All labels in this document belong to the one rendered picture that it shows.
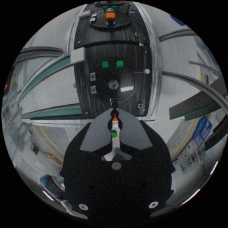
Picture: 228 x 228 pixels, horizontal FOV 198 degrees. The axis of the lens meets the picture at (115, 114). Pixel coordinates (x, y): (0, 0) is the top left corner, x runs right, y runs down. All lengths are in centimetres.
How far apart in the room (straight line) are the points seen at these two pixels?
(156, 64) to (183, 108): 17
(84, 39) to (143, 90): 26
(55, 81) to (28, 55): 24
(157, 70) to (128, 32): 16
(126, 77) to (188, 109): 20
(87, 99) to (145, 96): 18
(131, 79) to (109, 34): 17
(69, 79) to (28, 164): 842
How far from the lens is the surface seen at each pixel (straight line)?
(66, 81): 34
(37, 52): 24
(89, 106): 26
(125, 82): 21
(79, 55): 23
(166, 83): 43
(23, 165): 852
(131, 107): 25
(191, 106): 24
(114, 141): 55
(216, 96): 20
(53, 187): 48
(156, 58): 29
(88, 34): 28
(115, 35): 26
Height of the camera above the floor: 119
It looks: 58 degrees down
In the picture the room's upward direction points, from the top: 177 degrees clockwise
